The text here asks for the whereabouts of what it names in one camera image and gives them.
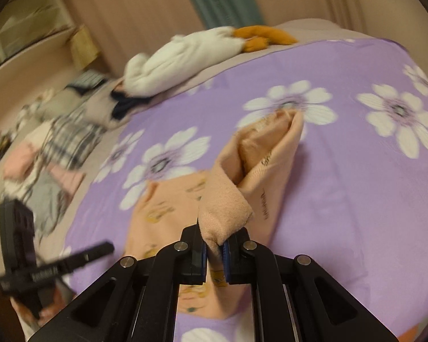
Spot beige curtain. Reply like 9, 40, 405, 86
59, 0, 428, 76

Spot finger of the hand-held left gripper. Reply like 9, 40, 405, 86
34, 241, 115, 276

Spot light pink cloth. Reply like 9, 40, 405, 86
2, 142, 41, 180

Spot yellow cardboard box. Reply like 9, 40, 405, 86
69, 24, 101, 70

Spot orange duck print pants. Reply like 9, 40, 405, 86
123, 109, 305, 321

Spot dark navy cloth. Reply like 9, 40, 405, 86
110, 88, 155, 121

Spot white plush duck toy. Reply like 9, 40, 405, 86
123, 25, 299, 97

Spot plaid pillow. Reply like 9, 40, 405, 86
39, 113, 106, 170

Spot grey cloth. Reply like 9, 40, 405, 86
5, 174, 74, 237

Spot beige quilt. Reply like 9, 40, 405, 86
39, 78, 130, 129

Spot purple floral bed sheet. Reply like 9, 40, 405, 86
62, 37, 428, 342

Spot dark striped cloth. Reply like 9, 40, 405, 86
65, 70, 109, 95

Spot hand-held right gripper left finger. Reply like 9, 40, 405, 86
29, 224, 209, 342

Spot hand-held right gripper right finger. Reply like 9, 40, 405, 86
221, 228, 400, 342

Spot white shelf unit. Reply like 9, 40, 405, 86
0, 0, 77, 81

